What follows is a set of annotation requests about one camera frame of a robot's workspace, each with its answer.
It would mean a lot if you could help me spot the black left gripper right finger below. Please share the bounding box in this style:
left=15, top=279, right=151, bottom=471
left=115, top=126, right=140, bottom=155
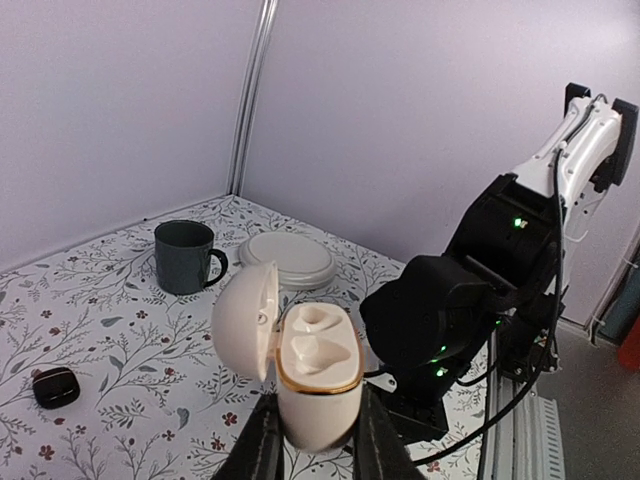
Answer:
left=353, top=386, right=424, bottom=480

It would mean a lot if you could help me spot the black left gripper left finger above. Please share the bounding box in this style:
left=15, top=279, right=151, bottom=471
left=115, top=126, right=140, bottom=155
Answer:
left=213, top=393, right=284, bottom=480

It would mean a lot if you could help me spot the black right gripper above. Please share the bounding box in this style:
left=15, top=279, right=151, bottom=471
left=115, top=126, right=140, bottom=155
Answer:
left=359, top=255, right=496, bottom=443

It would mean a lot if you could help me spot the white earbud case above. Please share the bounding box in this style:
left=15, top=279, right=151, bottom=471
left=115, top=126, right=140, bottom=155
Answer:
left=211, top=262, right=364, bottom=453

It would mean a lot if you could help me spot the black earbud charging case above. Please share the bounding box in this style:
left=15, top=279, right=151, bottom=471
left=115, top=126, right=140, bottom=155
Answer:
left=32, top=367, right=81, bottom=410

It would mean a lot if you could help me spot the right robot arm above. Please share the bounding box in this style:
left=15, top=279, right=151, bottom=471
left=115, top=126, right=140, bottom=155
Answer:
left=359, top=83, right=639, bottom=444

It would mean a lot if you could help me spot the floral patterned table mat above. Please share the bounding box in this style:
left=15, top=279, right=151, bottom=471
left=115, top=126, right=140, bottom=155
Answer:
left=0, top=193, right=491, bottom=480

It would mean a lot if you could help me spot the teal cylinder bottle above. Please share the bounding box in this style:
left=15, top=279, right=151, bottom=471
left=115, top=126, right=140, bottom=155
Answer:
left=598, top=269, right=639, bottom=344

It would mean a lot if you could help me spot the dark grey mug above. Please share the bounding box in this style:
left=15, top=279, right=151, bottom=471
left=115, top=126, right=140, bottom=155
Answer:
left=154, top=220, right=229, bottom=296

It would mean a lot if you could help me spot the red shaker bottle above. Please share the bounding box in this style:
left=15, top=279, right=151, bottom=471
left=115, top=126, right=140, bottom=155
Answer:
left=617, top=324, right=640, bottom=372

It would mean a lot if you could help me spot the front aluminium rail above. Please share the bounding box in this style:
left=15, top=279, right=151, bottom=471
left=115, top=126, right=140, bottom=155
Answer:
left=474, top=319, right=571, bottom=480

